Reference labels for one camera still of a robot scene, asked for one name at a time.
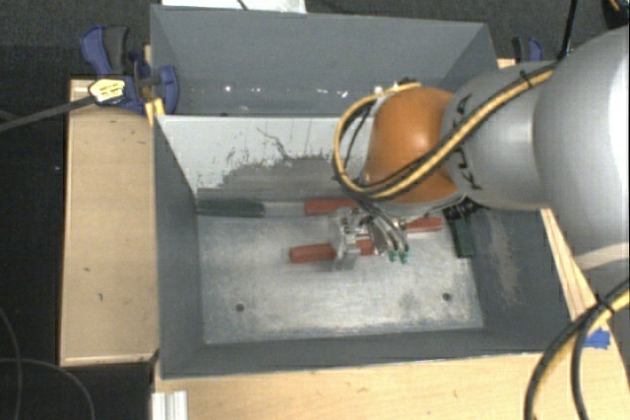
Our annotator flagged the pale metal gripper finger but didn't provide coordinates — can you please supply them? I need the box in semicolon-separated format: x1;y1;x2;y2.
327;208;364;241
331;241;364;272

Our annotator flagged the red-brown flat block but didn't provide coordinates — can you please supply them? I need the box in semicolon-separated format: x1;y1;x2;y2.
288;241;376;266
403;216;443;234
303;197;361;217

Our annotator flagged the grey metal bin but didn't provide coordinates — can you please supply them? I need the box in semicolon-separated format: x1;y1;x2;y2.
148;3;575;380

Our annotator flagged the dark green flat block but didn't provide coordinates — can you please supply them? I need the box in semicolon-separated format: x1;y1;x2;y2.
196;197;268;219
445;209;475;259

